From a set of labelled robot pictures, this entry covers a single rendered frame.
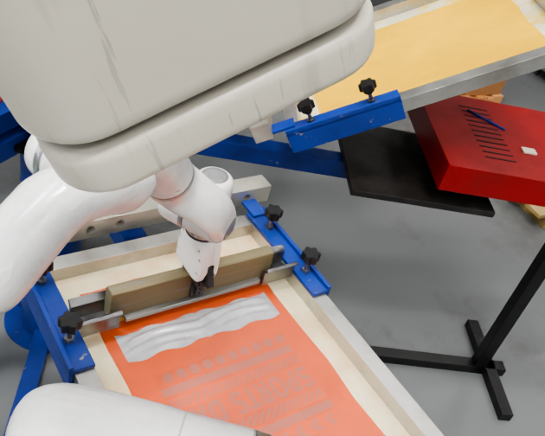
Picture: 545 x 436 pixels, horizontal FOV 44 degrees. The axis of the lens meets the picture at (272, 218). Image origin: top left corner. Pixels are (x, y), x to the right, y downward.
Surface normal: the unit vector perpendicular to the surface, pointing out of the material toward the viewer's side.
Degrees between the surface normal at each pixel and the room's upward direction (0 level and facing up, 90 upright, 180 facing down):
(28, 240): 45
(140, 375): 0
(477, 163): 0
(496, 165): 0
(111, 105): 90
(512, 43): 32
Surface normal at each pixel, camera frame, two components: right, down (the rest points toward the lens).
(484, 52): -0.33, -0.72
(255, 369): 0.22, -0.76
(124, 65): 0.45, 0.63
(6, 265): 0.54, -0.09
